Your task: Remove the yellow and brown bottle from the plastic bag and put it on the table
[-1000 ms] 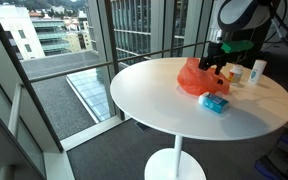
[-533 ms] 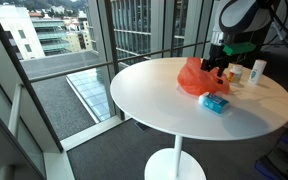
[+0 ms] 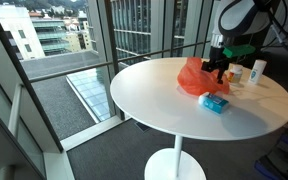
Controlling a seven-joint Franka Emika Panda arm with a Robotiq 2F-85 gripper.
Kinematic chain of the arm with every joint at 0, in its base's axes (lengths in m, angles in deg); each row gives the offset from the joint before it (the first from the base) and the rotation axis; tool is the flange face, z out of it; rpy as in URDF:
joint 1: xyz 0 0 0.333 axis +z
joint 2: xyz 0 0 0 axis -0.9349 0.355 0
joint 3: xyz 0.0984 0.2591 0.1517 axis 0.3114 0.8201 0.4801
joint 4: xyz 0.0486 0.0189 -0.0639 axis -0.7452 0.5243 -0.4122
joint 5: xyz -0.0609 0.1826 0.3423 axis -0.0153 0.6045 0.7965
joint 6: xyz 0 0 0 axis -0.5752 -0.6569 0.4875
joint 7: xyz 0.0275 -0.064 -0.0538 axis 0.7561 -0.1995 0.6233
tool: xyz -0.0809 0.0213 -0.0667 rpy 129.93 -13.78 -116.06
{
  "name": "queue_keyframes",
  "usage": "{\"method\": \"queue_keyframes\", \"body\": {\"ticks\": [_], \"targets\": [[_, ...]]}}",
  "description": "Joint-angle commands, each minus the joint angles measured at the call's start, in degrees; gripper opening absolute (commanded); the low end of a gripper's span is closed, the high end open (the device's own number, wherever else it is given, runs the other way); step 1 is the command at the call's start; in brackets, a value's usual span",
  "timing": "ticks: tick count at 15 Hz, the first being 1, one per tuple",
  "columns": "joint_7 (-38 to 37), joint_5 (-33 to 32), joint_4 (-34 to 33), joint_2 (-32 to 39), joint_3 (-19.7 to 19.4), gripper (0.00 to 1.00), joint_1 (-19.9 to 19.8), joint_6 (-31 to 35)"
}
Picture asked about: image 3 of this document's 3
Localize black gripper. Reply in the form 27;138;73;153
201;46;238;85

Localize white-capped pill bottle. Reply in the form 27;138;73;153
227;64;244;84

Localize orange plastic bag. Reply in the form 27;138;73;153
177;56;231;97

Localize tall white bottle blue logo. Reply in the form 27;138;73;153
248;59;268;85

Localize blue box with white cap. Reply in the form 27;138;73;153
197;92;230;115

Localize floor vent grille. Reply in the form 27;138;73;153
134;121;152;133

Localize black and blue equipment cart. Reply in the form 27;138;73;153
253;131;288;180

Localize glass skylight roof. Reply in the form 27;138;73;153
66;67;114;122

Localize dark window handrail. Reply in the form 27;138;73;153
28;39;218;84

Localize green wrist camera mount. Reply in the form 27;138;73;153
222;44;257;59

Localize black cable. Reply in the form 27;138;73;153
267;0;288;51

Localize white table pedestal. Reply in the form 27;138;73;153
144;134;207;180

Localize slim window frame post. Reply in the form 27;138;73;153
103;0;126;121

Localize wide window frame post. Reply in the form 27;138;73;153
0;0;64;154

